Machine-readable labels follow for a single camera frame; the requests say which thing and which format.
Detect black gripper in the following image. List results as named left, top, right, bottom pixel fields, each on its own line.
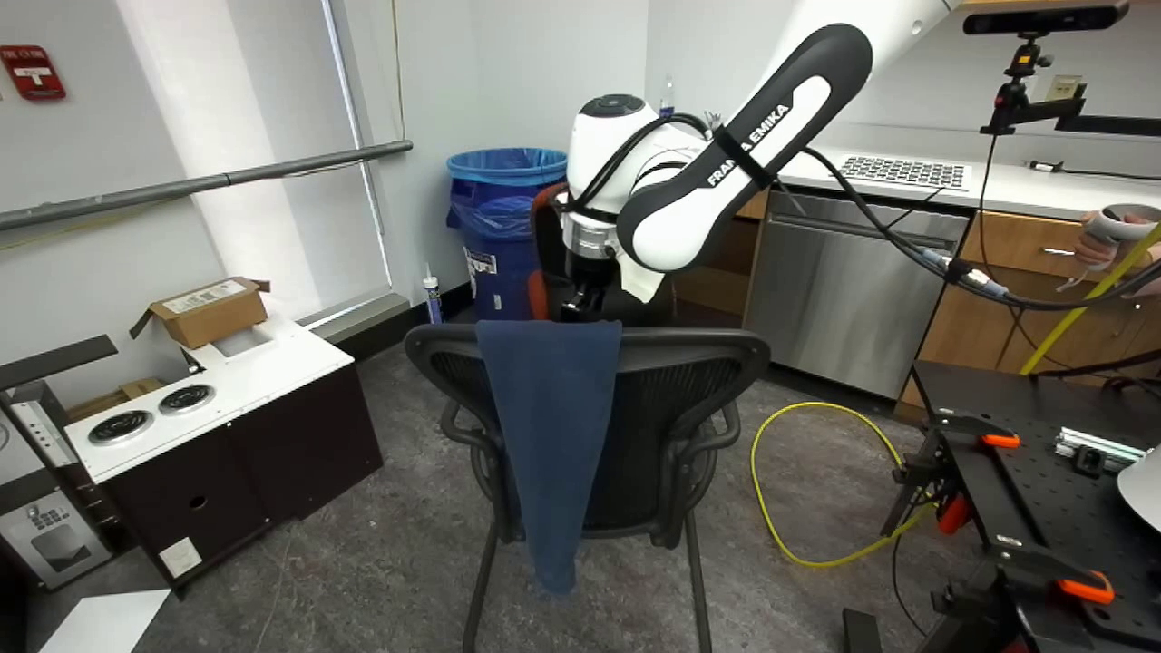
left=554, top=255, right=630, bottom=324

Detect blue hoodie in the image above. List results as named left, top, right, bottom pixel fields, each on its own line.
left=471, top=317, right=627, bottom=597

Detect orange and black office chair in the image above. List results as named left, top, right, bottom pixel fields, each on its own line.
left=524, top=178, right=577, bottom=324

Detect black mesh chair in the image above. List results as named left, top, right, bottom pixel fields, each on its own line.
left=399, top=318, right=772, bottom=653

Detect blue trash bin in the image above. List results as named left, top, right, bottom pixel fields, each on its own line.
left=442, top=144, right=575, bottom=328

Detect stainless steel dishwasher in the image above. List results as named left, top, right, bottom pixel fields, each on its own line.
left=739, top=189, right=973, bottom=404

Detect white grid drying mat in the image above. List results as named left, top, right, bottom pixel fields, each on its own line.
left=838, top=151, right=973, bottom=196

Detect brown cardboard box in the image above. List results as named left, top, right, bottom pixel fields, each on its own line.
left=129, top=277, right=277, bottom=351

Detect black floor block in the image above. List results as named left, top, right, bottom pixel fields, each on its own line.
left=841, top=605, right=886, bottom=653

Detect wooden base cabinets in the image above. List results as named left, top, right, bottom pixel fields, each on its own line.
left=668, top=193, right=1161, bottom=409

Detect white countertop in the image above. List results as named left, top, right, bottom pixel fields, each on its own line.
left=776, top=140, right=1161, bottom=228

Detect black perforated table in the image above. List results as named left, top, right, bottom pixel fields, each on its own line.
left=911, top=360, right=1161, bottom=653

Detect silver metal block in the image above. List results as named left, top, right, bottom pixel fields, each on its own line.
left=1049, top=426, right=1149, bottom=480

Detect grey toy oven black top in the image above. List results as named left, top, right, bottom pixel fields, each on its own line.
left=0, top=332, right=124, bottom=596

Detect white paper sheet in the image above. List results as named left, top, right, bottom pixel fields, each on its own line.
left=35, top=585, right=173, bottom=653

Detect white wrist camera mount plate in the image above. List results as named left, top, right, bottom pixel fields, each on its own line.
left=612, top=255, right=673, bottom=308

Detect yellow hose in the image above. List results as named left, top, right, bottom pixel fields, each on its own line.
left=743, top=399, right=939, bottom=573

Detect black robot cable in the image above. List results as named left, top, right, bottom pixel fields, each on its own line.
left=794, top=140, right=1161, bottom=317

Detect grey wall rail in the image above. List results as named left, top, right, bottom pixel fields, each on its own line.
left=0, top=138, right=416, bottom=231

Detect orange handled black clamp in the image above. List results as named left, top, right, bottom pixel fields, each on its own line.
left=993, top=539, right=1120, bottom=613
left=938, top=412, right=1026, bottom=462
left=934, top=490, right=976, bottom=539

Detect yellow diagonal strap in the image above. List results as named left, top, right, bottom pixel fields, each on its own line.
left=1016, top=222, right=1161, bottom=377

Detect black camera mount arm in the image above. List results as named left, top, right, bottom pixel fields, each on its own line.
left=976, top=34, right=1161, bottom=138

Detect black stereo camera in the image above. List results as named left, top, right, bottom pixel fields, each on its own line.
left=963, top=0, right=1136, bottom=35

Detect red wall sign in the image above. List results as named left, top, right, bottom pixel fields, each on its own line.
left=0, top=42, right=73, bottom=104

